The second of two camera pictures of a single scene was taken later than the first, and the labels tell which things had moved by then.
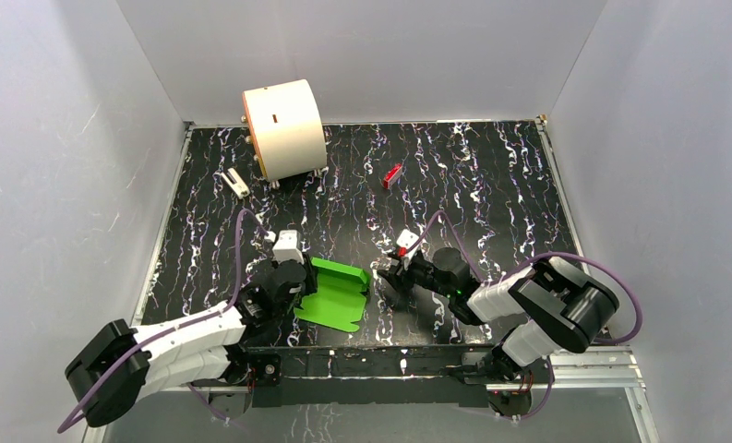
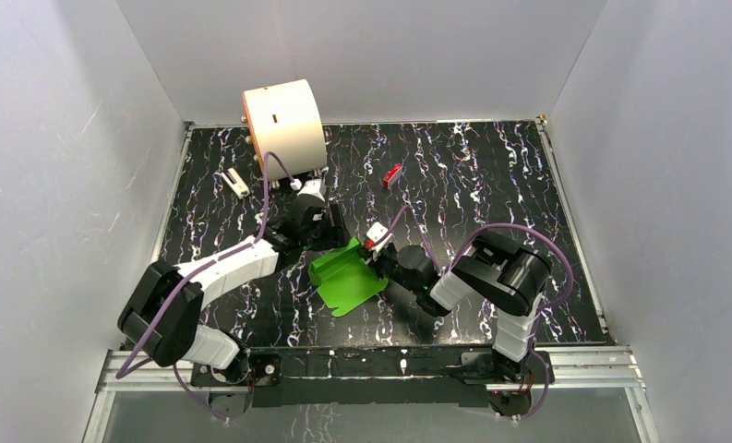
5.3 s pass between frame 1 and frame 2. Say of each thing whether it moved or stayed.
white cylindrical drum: stayed
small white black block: stayed
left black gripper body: moved
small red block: stayed
